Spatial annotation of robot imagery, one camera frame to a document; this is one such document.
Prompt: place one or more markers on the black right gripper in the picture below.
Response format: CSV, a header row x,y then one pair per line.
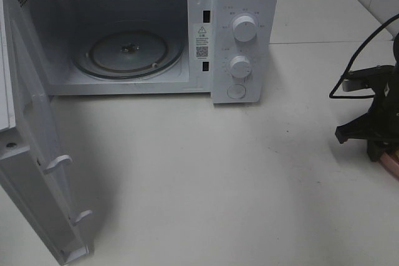
x,y
381,123

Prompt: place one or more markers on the pink round plate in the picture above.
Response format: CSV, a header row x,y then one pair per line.
x,y
390,162

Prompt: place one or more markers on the round door release button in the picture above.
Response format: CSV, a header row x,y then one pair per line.
x,y
236,91

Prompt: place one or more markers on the white microwave door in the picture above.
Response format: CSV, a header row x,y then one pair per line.
x,y
34,166

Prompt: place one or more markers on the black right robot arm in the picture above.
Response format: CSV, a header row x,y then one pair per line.
x,y
396,51

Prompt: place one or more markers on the upper white power knob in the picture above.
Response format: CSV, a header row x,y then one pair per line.
x,y
244,27

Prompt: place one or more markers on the white microwave oven body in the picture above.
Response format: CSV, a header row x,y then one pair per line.
x,y
58,22

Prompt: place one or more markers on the white warning label sticker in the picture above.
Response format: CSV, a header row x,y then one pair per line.
x,y
202,39

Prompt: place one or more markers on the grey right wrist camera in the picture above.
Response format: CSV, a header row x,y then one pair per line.
x,y
374,78

